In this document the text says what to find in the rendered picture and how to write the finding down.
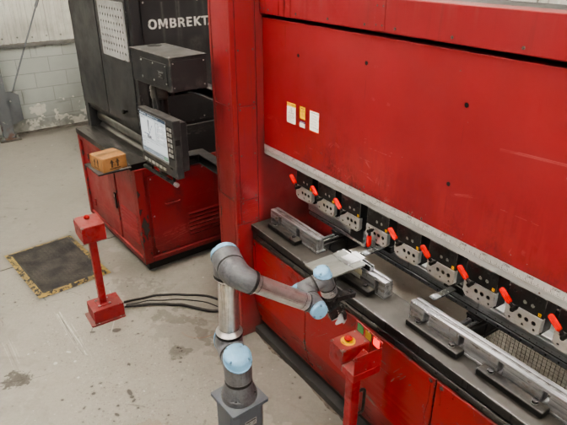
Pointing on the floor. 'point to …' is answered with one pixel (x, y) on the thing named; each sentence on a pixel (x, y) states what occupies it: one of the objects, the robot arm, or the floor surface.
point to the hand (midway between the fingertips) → (343, 320)
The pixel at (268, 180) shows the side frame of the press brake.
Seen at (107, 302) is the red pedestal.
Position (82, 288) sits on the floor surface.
